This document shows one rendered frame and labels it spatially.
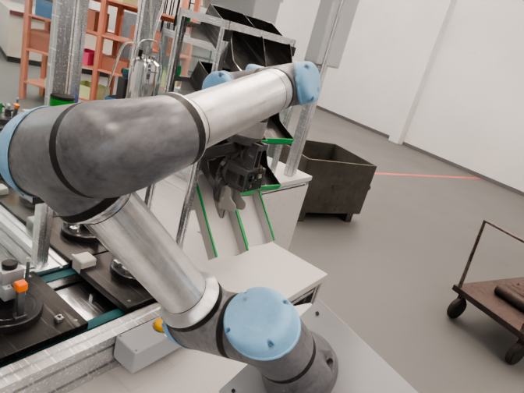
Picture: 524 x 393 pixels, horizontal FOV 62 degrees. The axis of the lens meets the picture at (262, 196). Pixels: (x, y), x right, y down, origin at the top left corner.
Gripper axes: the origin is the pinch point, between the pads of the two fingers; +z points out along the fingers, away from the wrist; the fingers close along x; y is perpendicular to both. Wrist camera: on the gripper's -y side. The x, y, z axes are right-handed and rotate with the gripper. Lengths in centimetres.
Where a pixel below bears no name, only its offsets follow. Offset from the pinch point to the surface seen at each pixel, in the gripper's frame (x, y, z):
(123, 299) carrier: -15.8, -10.6, 26.2
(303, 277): 58, 2, 37
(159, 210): 44, -64, 37
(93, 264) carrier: -13.6, -27.0, 25.9
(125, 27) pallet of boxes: 654, -910, 29
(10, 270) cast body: -39.5, -18.4, 14.7
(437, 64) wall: 1038, -257, -82
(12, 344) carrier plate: -42, -10, 26
